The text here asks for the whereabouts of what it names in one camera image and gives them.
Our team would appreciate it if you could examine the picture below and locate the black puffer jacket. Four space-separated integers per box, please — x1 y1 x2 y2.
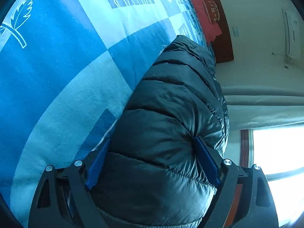
91 36 229 227

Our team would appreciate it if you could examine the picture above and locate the right side window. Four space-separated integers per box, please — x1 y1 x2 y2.
240 123 303 227

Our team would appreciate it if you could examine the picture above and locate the grey curtain right side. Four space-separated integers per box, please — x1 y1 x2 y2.
223 85 303 130

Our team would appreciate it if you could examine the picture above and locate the dark wooden headboard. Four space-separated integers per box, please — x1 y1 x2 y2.
211 0 234 63

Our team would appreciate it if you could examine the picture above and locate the blue patterned bedspread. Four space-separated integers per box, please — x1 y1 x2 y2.
1 0 206 226

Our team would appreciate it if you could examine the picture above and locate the small embroidered cushion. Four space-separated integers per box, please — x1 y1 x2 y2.
202 0 220 24

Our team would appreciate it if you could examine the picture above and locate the white air conditioner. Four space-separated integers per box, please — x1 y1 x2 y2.
282 10 300 60

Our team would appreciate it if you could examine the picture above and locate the red pillow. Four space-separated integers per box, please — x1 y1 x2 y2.
191 0 222 43

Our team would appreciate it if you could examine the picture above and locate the wall socket plate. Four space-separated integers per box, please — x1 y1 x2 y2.
232 27 240 37

